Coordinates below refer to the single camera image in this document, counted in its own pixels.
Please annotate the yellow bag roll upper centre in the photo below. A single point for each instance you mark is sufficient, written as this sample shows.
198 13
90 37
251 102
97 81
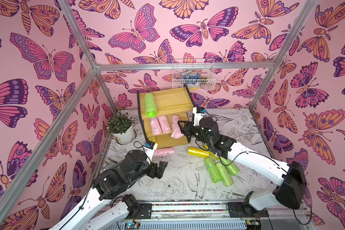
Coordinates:
198 152

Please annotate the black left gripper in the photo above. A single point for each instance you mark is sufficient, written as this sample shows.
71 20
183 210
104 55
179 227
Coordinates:
155 168

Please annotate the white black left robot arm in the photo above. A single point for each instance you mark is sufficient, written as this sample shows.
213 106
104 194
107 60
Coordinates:
106 202

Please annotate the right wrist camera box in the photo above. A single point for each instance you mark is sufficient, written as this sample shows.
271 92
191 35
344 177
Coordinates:
198 114

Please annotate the pink bag roll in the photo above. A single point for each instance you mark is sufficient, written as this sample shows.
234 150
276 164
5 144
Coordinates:
176 134
164 124
164 152
155 126

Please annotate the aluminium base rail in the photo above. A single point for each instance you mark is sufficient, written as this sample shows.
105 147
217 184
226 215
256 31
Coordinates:
215 215

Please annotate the white wire wall basket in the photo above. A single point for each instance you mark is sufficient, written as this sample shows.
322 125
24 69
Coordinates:
207 81

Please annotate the wooden three-tier shelf black frame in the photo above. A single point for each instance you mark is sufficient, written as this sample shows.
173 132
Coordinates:
169 103

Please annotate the green bag roll right two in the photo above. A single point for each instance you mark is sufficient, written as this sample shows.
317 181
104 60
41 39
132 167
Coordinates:
226 178

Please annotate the green bag roll right one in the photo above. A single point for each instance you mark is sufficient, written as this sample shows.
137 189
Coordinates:
213 171

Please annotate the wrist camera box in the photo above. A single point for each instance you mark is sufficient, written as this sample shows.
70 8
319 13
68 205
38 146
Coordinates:
198 114
150 148

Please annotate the potted green plant white pot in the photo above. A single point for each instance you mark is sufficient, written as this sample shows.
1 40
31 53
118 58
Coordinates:
121 126

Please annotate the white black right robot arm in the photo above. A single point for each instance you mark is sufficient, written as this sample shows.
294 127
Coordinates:
288 178

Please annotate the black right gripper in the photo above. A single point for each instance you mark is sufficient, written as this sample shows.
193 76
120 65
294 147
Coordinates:
188 128

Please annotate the blue items in basket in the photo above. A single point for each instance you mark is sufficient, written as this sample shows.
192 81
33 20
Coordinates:
191 75

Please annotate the green bag roll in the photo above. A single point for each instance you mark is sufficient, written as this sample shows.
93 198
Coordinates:
150 105
230 166

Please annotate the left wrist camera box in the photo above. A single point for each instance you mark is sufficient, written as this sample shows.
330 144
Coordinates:
150 148

